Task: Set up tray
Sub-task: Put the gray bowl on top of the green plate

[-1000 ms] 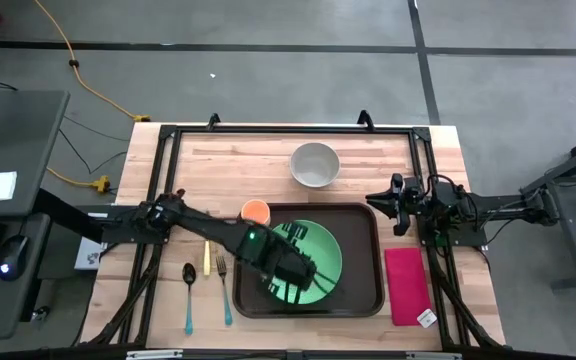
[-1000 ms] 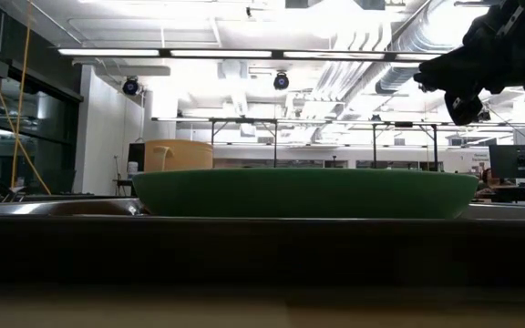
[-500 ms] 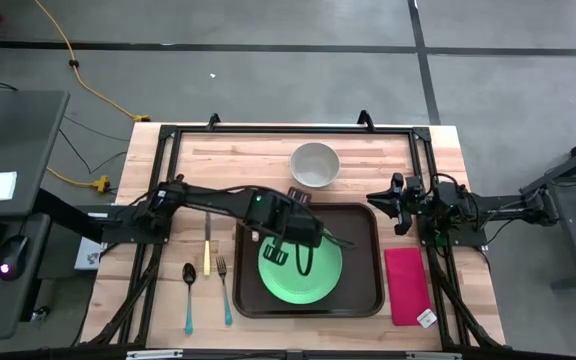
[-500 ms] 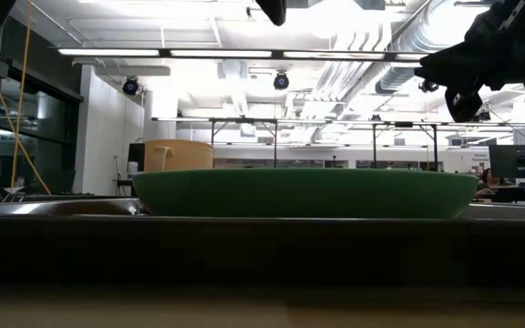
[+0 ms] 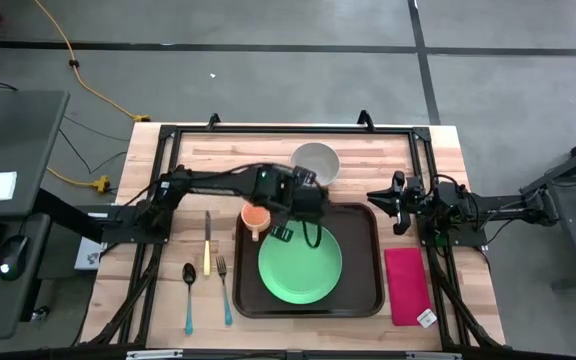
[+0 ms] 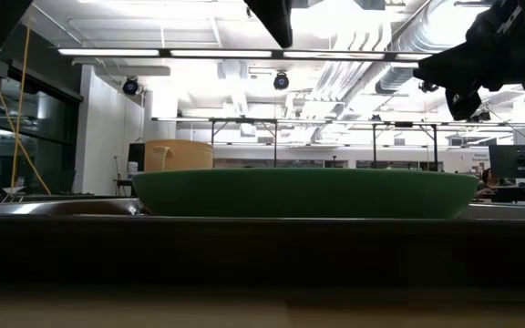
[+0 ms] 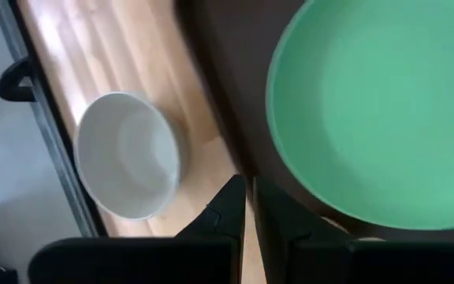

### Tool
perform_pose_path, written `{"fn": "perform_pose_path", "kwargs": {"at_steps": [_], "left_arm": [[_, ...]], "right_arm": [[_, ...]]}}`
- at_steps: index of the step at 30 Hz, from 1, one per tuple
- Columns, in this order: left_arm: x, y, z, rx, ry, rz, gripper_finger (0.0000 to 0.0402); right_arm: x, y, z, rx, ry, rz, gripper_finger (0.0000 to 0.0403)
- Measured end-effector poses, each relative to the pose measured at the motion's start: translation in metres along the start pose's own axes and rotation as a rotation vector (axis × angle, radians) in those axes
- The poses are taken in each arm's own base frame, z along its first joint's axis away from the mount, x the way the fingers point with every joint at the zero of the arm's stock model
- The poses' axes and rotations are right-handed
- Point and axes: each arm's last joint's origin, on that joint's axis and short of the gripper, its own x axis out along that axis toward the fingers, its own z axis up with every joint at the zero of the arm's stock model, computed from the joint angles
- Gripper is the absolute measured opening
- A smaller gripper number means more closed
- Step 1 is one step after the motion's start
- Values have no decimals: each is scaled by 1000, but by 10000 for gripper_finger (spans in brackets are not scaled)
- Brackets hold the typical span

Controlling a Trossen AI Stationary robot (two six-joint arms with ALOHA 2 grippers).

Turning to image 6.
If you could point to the white plastic tub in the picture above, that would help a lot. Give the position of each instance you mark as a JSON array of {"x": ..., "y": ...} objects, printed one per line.
[{"x": 131, "y": 169}]

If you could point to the brown serving tray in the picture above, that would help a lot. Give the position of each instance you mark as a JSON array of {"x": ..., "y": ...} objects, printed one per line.
[{"x": 262, "y": 246}]

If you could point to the green plastic plate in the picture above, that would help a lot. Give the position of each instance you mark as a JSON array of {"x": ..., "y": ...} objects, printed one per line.
[{"x": 308, "y": 193}]

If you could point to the silver ventilation duct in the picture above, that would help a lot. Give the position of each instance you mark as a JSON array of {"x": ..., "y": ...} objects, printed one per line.
[{"x": 388, "y": 79}]

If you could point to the black ceiling spotlight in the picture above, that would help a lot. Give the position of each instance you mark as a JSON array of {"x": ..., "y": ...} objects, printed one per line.
[
  {"x": 281, "y": 81},
  {"x": 130, "y": 86},
  {"x": 426, "y": 86}
]

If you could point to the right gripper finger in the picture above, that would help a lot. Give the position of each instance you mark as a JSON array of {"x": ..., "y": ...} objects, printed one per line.
[
  {"x": 458, "y": 82},
  {"x": 463, "y": 59}
]

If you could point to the black computer monitor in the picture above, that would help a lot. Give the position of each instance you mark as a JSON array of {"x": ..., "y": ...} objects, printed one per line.
[{"x": 517, "y": 161}]

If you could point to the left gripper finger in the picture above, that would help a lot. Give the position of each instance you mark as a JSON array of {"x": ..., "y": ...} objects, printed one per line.
[{"x": 278, "y": 18}]

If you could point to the white wall sign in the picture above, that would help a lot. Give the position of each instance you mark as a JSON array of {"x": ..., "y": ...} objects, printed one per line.
[{"x": 480, "y": 157}]

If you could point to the beige ceramic mug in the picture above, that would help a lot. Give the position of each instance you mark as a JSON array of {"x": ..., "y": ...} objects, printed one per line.
[{"x": 189, "y": 157}]

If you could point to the long ceiling light rail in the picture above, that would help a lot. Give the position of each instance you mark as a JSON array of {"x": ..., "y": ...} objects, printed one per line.
[{"x": 107, "y": 52}]

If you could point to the person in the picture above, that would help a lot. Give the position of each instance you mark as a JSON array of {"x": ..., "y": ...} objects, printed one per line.
[{"x": 488, "y": 180}]

